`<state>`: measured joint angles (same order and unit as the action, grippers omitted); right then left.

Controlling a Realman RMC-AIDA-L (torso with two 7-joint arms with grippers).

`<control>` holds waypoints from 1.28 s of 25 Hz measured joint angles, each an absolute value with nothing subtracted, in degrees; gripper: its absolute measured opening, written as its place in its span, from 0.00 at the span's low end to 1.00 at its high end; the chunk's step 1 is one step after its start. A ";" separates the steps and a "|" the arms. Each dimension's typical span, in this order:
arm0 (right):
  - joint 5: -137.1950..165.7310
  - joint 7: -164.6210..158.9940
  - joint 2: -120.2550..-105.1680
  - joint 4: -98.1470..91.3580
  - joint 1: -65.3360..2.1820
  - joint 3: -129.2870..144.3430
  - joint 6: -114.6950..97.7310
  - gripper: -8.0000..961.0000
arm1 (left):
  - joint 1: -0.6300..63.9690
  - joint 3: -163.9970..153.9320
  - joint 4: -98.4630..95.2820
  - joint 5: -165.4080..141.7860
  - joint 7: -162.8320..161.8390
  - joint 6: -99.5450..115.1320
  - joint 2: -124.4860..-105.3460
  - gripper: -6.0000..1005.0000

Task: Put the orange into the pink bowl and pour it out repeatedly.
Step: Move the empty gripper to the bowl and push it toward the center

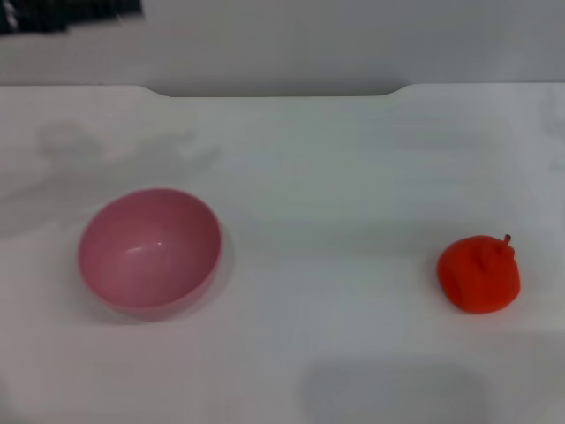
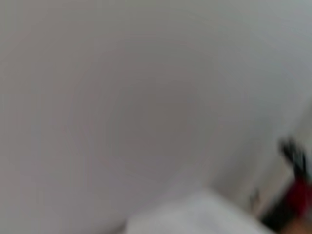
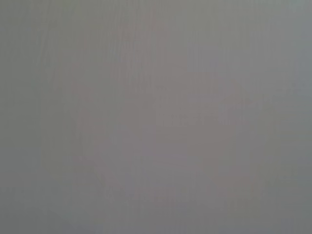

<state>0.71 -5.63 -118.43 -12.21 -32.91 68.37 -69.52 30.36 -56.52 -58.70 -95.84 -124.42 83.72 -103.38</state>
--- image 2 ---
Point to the blurry black red object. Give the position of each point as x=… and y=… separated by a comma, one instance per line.
x=295, y=192

